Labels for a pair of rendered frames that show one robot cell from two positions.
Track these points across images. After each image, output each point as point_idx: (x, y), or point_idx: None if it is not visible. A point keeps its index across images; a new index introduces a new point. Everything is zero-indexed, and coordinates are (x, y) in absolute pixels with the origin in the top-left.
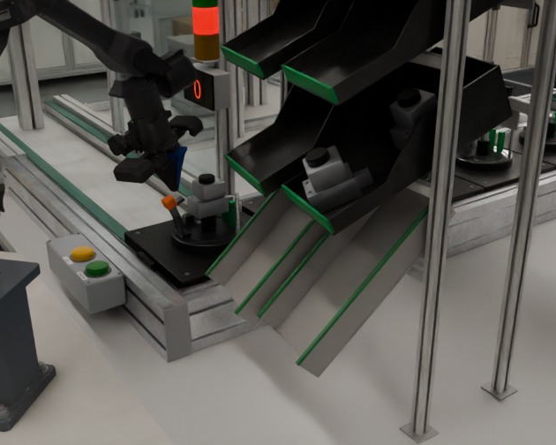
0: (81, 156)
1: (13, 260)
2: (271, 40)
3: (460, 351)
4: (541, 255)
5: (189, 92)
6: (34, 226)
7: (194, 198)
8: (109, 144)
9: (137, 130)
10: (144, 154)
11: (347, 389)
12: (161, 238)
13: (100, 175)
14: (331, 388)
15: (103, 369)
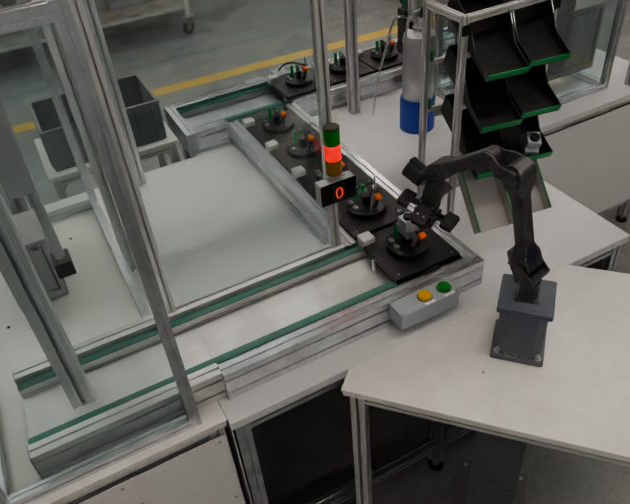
0: (196, 341)
1: (502, 283)
2: (481, 114)
3: (462, 197)
4: (373, 163)
5: (329, 200)
6: (303, 367)
7: (410, 229)
8: (432, 223)
9: (438, 204)
10: (439, 214)
11: (495, 229)
12: (407, 264)
13: (247, 323)
14: (495, 233)
15: (489, 305)
